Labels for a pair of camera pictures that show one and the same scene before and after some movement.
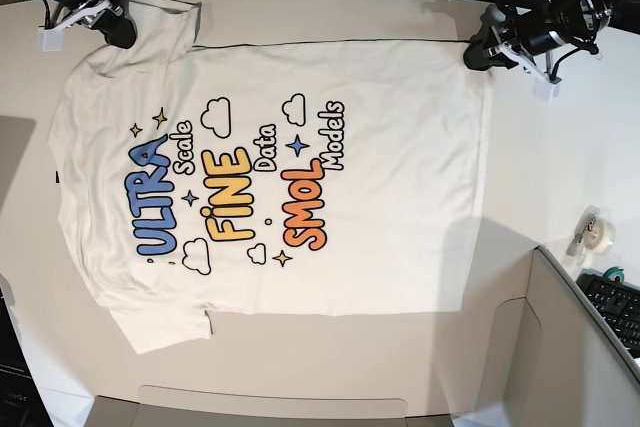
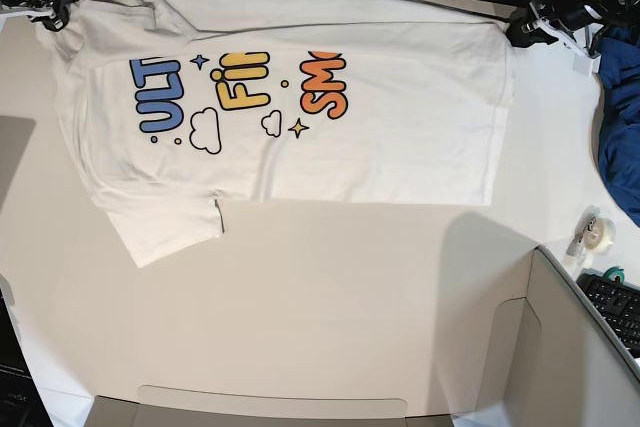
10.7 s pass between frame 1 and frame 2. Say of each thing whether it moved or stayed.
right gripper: moved
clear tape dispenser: stayed
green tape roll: stayed
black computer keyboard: stayed
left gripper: moved
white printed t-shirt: moved
